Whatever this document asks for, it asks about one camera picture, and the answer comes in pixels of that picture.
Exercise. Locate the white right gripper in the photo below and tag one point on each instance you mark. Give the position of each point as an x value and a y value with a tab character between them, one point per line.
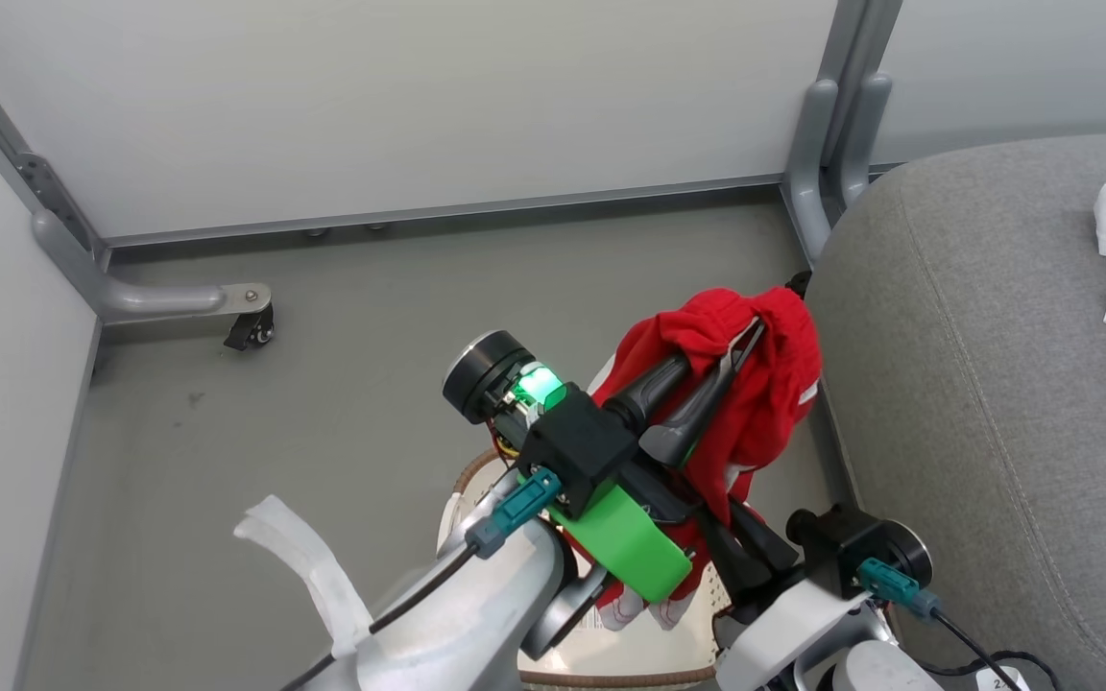
783	629

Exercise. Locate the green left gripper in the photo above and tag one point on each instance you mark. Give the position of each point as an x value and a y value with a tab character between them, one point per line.
630	542

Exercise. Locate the red garment with white trim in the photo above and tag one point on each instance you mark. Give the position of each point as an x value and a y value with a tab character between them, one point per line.
774	384

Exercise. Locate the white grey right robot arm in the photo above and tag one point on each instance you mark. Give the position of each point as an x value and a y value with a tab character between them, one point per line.
875	670

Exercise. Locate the grey fabric sofa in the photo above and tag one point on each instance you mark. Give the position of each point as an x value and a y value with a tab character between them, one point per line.
975	384

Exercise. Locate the white laundry basket brown rim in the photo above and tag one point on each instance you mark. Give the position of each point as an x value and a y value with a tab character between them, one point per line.
630	662

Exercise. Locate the black caster wheel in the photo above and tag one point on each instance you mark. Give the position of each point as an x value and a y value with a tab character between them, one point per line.
251	331
799	283

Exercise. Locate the grey metal partition posts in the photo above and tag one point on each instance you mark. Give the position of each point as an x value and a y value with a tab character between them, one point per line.
817	144

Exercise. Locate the grey metal partition leg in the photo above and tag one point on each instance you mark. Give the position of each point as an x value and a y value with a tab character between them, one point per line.
150	300

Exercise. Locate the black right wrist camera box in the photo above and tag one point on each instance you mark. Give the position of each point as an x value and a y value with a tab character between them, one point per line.
836	552

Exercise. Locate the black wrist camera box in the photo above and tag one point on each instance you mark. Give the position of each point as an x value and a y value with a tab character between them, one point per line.
577	446
836	552

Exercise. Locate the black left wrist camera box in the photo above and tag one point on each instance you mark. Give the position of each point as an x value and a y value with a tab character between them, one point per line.
577	446

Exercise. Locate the teal right camera connector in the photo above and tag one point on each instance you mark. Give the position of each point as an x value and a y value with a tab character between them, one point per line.
894	585

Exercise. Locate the teal camera connector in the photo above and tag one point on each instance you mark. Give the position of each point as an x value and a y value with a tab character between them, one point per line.
515	513
894	585

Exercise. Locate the teal left camera connector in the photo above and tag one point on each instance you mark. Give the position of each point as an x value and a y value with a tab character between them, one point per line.
515	513

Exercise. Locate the grey metal partition base rail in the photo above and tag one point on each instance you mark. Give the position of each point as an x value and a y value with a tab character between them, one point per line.
438	211

